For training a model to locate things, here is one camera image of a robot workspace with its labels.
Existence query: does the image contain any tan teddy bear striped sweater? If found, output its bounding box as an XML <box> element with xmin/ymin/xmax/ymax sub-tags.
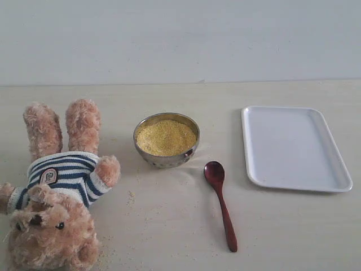
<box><xmin>1</xmin><ymin>99</ymin><xmax>121</xmax><ymax>270</ymax></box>

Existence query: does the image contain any steel bowl of yellow millet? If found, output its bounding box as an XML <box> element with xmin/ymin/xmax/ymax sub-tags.
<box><xmin>133</xmin><ymin>112</ymin><xmax>200</xmax><ymax>169</ymax></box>

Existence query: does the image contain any white rectangular plastic tray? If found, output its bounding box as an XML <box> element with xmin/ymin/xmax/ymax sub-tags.
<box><xmin>241</xmin><ymin>106</ymin><xmax>353</xmax><ymax>193</ymax></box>

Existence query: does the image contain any dark red wooden spoon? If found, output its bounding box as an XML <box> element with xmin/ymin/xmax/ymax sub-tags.
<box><xmin>203</xmin><ymin>161</ymin><xmax>238</xmax><ymax>253</ymax></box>

